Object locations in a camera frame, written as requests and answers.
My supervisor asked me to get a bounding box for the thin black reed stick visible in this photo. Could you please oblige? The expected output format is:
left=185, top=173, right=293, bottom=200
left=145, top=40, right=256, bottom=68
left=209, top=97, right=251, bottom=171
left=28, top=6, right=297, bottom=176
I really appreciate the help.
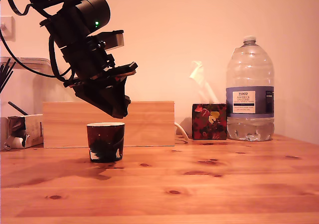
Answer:
left=0, top=61, right=17, bottom=93
left=0, top=58, right=11, bottom=86
left=0, top=70, right=13, bottom=92

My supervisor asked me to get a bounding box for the large clear water bottle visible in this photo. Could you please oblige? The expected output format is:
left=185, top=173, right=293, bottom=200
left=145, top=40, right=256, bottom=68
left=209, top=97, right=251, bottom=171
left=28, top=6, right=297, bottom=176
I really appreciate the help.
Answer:
left=225, top=36, right=276, bottom=142

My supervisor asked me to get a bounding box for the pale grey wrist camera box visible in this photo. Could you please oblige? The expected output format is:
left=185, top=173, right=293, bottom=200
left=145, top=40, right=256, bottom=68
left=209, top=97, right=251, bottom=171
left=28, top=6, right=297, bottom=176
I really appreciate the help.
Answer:
left=96, top=29, right=125, bottom=51

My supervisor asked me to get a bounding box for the white tissue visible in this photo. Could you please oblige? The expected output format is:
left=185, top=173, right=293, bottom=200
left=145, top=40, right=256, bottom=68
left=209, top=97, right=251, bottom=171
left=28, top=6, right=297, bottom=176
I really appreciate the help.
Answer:
left=189, top=60, right=220, bottom=105

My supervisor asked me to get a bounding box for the red floral tissue box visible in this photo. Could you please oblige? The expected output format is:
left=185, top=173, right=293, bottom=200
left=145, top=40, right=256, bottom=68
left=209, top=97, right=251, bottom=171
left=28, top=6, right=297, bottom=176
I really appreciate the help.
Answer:
left=192, top=103, right=228, bottom=140

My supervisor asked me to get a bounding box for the long wooden box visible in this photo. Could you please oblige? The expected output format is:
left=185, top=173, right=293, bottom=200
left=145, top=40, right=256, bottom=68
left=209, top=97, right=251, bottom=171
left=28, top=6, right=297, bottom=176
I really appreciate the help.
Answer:
left=42, top=101, right=176, bottom=149

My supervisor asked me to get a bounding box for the open cardboard carton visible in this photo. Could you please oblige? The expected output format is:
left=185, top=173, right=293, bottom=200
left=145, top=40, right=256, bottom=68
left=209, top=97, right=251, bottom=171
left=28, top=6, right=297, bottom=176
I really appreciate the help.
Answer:
left=0, top=113, right=44, bottom=150

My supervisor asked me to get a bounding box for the clear plastic storage container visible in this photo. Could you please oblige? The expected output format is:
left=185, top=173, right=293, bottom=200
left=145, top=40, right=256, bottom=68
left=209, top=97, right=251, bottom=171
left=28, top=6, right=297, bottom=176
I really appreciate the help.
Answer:
left=0, top=56, right=53, bottom=117

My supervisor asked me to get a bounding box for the dark patterned coffee cup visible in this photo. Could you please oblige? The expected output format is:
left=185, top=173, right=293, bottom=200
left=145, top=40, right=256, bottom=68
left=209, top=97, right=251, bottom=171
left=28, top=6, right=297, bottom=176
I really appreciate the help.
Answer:
left=86, top=122, right=126, bottom=163

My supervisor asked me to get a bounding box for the white power cable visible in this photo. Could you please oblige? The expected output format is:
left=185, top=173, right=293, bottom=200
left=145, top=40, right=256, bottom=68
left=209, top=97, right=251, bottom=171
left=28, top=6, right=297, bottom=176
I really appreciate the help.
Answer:
left=174, top=121, right=194, bottom=144

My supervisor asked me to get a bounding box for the white wall socket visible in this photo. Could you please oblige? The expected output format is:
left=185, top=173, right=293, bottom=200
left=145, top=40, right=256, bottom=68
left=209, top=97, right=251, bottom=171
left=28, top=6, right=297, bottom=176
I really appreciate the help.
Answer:
left=0, top=16, right=15, bottom=41

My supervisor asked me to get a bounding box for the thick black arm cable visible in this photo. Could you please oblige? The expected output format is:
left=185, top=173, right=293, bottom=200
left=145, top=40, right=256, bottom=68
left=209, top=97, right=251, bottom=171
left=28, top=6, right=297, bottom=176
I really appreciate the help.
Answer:
left=48, top=36, right=73, bottom=83

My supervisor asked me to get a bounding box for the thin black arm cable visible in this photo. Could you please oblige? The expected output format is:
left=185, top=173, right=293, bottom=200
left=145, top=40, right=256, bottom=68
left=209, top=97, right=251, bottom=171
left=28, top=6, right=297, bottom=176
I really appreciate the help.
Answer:
left=0, top=31, right=66, bottom=80

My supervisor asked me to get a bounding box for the looped black arm cable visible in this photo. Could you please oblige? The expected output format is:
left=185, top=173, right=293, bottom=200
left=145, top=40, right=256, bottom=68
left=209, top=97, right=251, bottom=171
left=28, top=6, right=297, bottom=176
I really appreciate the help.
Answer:
left=0, top=0, right=34, bottom=16

